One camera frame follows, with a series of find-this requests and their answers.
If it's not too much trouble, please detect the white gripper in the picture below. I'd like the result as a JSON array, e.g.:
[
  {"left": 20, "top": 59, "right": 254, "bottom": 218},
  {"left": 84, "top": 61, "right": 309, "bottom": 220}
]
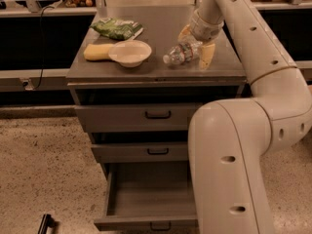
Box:
[{"left": 177, "top": 10, "right": 224, "bottom": 70}]

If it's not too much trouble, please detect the clear plastic water bottle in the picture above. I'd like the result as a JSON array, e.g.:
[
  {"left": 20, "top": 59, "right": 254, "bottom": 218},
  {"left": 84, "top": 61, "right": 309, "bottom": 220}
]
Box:
[{"left": 163, "top": 40, "right": 202, "bottom": 65}]

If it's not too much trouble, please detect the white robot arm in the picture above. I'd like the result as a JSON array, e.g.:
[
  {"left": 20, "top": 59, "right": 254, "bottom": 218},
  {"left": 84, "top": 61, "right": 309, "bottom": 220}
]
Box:
[{"left": 188, "top": 0, "right": 312, "bottom": 234}]

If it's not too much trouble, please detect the grey drawer cabinet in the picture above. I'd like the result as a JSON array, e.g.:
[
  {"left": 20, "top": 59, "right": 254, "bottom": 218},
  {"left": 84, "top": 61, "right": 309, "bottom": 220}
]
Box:
[{"left": 67, "top": 6, "right": 246, "bottom": 172}]

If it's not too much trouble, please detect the grey top drawer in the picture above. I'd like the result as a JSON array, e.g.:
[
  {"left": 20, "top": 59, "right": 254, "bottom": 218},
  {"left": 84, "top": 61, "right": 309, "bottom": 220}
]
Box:
[{"left": 76, "top": 86, "right": 238, "bottom": 133}]

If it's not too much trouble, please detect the grey drawer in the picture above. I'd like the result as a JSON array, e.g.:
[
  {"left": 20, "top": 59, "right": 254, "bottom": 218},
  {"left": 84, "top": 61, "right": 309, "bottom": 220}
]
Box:
[
  {"left": 76, "top": 86, "right": 238, "bottom": 133},
  {"left": 92, "top": 131, "right": 188, "bottom": 163},
  {"left": 95, "top": 161, "right": 197, "bottom": 231}
]

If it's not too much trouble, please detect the grey middle drawer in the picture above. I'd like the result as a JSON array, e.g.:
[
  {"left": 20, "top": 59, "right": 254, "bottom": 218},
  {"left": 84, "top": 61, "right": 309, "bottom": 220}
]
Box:
[{"left": 92, "top": 131, "right": 188, "bottom": 163}]

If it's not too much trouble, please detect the grey bottom drawer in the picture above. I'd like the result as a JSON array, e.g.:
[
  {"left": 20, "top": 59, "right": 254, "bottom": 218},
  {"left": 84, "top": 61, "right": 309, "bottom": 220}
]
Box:
[{"left": 95, "top": 161, "right": 197, "bottom": 231}]

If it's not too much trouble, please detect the white bowl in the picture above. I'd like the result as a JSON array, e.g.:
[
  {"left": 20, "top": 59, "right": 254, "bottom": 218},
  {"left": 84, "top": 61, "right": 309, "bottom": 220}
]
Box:
[{"left": 108, "top": 40, "right": 152, "bottom": 68}]

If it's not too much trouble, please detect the green chip bag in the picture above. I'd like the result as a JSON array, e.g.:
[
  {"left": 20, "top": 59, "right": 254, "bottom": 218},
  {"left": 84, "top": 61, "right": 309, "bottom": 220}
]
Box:
[{"left": 90, "top": 18, "right": 143, "bottom": 41}]

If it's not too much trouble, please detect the yellow sponge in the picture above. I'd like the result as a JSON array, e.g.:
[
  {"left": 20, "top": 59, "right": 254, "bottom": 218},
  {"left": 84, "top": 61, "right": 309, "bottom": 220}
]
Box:
[{"left": 83, "top": 44, "right": 113, "bottom": 61}]

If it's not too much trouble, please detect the black object on floor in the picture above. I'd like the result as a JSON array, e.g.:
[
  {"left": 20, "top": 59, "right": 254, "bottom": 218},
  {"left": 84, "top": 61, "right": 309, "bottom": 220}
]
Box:
[{"left": 37, "top": 214, "right": 54, "bottom": 234}]

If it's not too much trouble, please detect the black power cable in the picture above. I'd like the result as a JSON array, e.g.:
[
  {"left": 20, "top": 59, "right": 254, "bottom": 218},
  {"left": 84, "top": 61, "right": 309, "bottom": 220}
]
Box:
[{"left": 22, "top": 5, "right": 57, "bottom": 92}]

